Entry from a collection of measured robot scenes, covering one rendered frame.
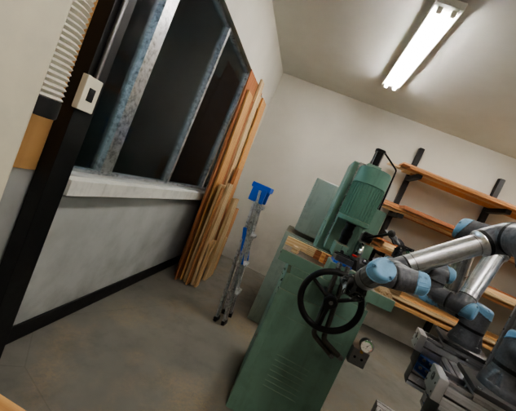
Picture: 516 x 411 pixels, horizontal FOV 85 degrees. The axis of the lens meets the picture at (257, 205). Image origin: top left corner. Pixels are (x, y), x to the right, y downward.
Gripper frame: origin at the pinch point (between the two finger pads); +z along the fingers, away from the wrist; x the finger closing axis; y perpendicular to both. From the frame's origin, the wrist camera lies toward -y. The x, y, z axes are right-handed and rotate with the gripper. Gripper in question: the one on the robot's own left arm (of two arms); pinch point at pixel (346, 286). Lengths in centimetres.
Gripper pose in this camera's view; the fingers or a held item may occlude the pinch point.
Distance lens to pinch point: 127.5
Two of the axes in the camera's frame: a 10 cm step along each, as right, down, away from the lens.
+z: -0.6, 4.6, 8.9
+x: 9.0, 4.0, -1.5
